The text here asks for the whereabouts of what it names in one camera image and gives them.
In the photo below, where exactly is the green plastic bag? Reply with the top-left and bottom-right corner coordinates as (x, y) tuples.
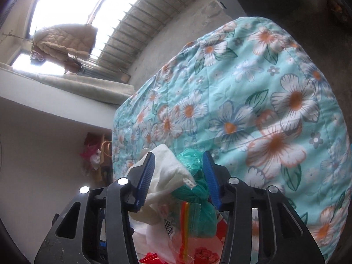
(170, 148), (220, 238)

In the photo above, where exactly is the floral turquoise blanket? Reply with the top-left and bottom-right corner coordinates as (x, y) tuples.
(111, 16), (352, 263)

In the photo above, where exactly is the white plastic bag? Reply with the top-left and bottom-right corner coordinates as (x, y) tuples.
(132, 203), (182, 264)

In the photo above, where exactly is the metal balcony railing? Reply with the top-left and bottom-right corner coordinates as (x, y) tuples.
(80, 0), (209, 83)

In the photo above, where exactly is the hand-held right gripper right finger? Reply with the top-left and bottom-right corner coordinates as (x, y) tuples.
(202, 151), (326, 264)

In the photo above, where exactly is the red wrapper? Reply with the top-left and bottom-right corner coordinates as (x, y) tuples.
(139, 251), (165, 264)

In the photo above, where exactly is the white cloth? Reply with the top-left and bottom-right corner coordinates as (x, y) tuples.
(129, 144), (197, 223)

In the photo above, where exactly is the beige quilted jacket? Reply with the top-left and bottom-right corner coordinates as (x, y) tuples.
(31, 23), (98, 75)

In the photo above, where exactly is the clear zip bag red stripe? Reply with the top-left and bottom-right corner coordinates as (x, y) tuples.
(165, 201), (229, 264)

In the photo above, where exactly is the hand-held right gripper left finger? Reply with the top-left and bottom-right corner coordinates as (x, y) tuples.
(34, 152), (156, 264)

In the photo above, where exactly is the pink plastic bag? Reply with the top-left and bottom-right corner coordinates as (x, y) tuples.
(80, 140), (103, 171)

